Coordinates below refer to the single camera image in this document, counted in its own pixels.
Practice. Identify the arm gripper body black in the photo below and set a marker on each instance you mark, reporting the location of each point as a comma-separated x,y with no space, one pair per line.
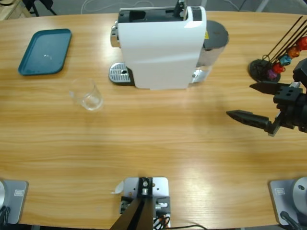
290,101

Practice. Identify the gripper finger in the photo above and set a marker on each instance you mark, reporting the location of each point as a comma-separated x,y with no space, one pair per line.
267,87
250,118

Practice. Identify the red coffee capsule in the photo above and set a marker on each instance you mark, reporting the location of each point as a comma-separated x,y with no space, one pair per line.
278,68
302,43

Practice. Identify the clear glass cup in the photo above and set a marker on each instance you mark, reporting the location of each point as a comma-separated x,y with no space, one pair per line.
90,101

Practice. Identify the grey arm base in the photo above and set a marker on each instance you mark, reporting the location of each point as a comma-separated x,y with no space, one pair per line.
14,201
287,196

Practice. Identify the purple coffee capsule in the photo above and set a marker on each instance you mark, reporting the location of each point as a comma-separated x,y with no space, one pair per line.
271,74

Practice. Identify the teal coffee capsule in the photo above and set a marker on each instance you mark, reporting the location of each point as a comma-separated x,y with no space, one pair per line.
285,60

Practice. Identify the orange coffee capsule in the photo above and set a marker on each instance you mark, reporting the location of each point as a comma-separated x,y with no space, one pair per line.
293,51

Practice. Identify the coffee machine water tank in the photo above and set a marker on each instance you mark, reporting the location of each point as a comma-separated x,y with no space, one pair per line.
216,36

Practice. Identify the white capsule coffee machine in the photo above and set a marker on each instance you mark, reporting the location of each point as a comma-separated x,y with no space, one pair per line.
158,55

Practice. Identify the white mounting block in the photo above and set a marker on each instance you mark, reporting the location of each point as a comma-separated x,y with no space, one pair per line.
159,187

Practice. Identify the metal grid drip tray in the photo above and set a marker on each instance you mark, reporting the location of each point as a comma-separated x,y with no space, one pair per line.
118,72

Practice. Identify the white paper tag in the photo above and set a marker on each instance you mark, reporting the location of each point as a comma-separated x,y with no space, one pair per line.
118,188

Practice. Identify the teal plastic serving tray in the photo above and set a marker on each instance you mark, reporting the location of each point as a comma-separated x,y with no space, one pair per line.
44,51

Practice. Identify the black chair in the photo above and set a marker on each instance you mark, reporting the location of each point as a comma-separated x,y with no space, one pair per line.
43,3

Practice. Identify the light wooden crate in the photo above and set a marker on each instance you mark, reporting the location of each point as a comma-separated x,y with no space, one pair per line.
12,10

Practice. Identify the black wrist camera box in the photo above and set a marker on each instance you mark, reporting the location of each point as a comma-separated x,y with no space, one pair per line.
301,70

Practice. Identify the white table frame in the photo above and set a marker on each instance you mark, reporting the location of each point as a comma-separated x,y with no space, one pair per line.
263,4
204,3

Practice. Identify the black camera post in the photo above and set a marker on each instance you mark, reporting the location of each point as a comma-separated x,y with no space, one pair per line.
141,215

